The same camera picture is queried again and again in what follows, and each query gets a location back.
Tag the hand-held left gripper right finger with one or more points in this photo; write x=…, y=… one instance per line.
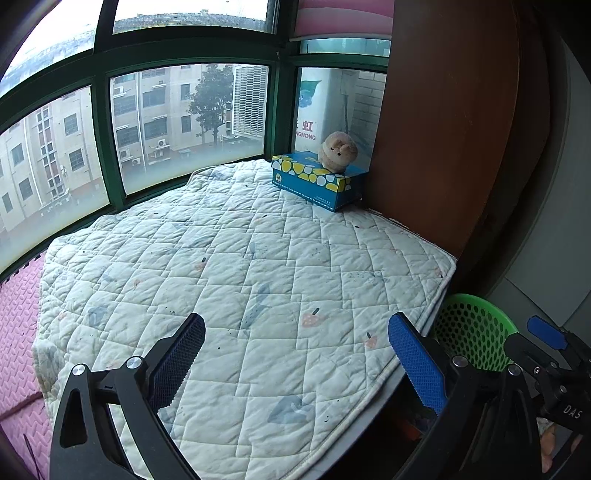
x=418, y=364

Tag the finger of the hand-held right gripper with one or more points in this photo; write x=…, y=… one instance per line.
x=547, y=332
x=531, y=353

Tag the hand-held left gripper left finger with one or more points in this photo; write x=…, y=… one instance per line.
x=178, y=360

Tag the green perforated plastic basket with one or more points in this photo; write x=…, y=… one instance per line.
x=475, y=332

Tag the white quilted mat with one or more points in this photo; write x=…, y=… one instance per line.
x=231, y=277

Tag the pink foam floor mat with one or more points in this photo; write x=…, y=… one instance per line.
x=18, y=346

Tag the blue dotted tissue box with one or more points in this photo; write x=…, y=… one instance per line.
x=318, y=184

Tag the brown wooden panel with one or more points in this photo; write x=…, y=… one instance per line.
x=438, y=138

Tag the beige plush toy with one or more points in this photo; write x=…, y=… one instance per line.
x=339, y=152

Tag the beige apartment building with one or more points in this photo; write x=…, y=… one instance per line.
x=55, y=161

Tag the green tree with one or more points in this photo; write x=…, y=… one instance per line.
x=210, y=101

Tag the outdoor air conditioner unit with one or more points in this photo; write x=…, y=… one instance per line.
x=249, y=101

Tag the white printed appliance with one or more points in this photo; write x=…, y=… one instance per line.
x=318, y=110

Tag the pink roller blind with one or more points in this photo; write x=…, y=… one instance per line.
x=341, y=18

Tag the green window frame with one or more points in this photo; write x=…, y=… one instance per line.
x=104, y=138

